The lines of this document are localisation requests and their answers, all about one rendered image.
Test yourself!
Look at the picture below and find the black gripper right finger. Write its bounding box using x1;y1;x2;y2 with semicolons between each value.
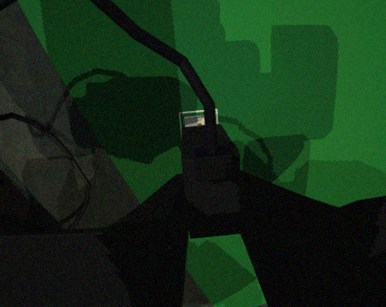
239;171;386;307

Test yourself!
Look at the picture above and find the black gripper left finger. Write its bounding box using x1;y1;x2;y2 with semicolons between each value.
0;174;189;307

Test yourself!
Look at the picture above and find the green circuit board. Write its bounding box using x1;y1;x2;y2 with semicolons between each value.
16;0;386;307

